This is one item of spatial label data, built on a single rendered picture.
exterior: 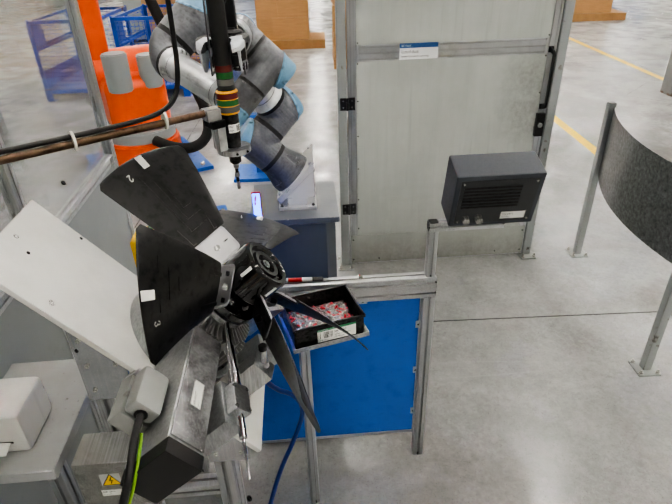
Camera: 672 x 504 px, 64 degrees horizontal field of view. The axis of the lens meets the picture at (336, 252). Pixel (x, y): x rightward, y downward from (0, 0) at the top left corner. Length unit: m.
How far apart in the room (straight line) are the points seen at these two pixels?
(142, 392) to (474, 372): 1.95
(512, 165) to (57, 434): 1.36
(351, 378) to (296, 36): 8.78
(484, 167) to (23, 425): 1.32
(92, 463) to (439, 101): 2.42
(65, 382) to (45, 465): 0.26
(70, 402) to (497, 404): 1.77
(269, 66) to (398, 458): 1.61
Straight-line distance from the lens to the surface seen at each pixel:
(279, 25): 10.33
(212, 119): 1.11
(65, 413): 1.50
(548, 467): 2.43
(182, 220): 1.20
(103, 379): 1.31
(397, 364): 2.01
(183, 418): 1.00
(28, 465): 1.42
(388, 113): 3.05
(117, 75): 4.83
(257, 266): 1.12
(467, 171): 1.60
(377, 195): 3.21
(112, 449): 1.40
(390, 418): 2.20
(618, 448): 2.59
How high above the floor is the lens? 1.84
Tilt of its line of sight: 31 degrees down
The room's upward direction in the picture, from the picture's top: 2 degrees counter-clockwise
